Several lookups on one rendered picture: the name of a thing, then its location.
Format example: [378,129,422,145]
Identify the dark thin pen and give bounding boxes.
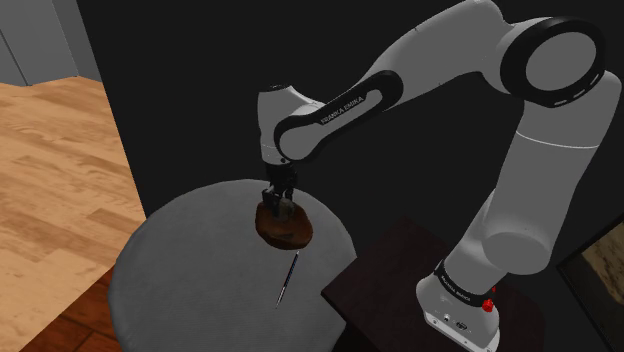
[274,249,301,310]

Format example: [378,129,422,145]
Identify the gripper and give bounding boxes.
[261,162,299,219]

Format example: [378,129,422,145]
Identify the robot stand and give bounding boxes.
[320,214,548,352]

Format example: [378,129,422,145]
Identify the grey round pouf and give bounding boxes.
[108,179,360,352]

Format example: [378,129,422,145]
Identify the brown round bread loaf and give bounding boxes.
[254,198,314,251]

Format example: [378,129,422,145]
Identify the dark framed picture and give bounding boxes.
[555,213,624,352]

